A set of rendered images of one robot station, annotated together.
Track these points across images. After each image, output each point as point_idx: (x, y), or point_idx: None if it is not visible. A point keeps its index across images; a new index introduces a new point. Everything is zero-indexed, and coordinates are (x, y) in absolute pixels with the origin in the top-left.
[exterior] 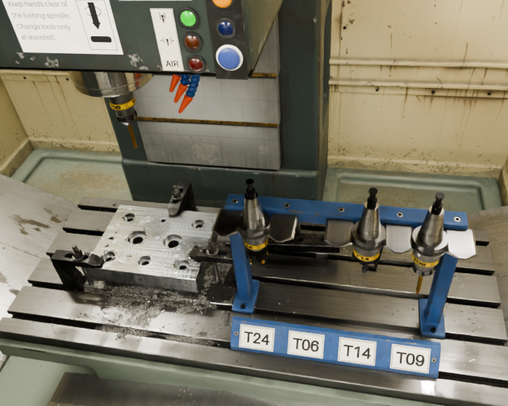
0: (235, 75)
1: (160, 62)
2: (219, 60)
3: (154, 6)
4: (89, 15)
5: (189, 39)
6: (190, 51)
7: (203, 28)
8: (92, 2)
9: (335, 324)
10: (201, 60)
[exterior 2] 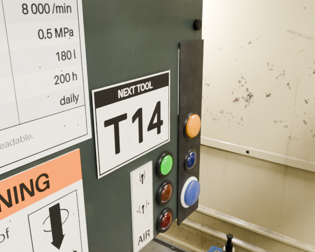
0: (190, 209)
1: (130, 245)
2: (189, 199)
3: (134, 166)
4: (47, 232)
5: (167, 191)
6: (160, 207)
7: (172, 171)
8: (57, 203)
9: None
10: (171, 211)
